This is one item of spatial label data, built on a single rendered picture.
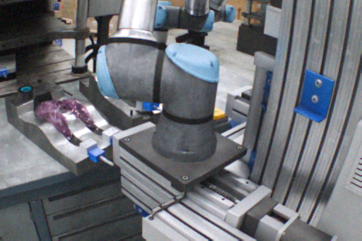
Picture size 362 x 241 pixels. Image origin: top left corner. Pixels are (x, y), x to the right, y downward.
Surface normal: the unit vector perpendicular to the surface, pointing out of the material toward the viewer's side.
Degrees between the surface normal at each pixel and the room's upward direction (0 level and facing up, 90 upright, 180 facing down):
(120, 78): 81
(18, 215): 90
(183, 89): 90
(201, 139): 72
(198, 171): 0
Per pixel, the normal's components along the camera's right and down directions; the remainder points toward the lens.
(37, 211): 0.61, 0.39
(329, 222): -0.70, 0.25
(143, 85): -0.07, 0.44
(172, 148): -0.30, 0.08
